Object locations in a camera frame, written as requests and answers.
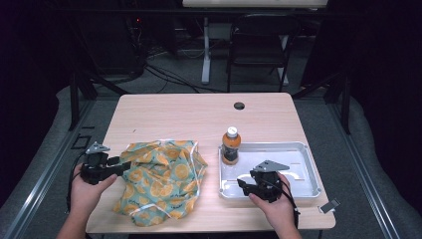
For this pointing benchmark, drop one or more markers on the silver metal tray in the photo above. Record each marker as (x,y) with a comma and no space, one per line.
(298,162)

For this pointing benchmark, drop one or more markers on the orange slice print cloth bag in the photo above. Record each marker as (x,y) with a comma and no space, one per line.
(162,182)

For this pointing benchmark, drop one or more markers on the orange juice bottle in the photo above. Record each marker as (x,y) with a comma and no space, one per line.
(231,146)

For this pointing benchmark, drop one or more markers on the black metal stand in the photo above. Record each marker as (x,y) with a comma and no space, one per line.
(346,106)
(74,99)

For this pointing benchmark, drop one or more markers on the white desk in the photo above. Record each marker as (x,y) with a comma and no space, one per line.
(252,3)

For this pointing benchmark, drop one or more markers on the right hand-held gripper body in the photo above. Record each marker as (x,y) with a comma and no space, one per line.
(268,186)

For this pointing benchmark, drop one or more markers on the black folding chair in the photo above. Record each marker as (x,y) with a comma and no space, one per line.
(258,40)

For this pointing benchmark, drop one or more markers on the aluminium floor rail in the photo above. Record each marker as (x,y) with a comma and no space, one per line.
(361,172)
(43,176)

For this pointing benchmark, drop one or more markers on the person's left hand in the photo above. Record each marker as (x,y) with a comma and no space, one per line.
(84,197)

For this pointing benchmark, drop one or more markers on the dark equipment with red light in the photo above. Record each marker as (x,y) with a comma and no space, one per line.
(137,36)

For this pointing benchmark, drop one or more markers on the small grey tag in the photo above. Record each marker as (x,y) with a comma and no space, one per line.
(329,206)

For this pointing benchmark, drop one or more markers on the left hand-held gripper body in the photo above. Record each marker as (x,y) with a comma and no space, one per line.
(94,171)

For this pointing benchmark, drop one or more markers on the person's right hand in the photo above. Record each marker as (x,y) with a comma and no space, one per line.
(282,212)

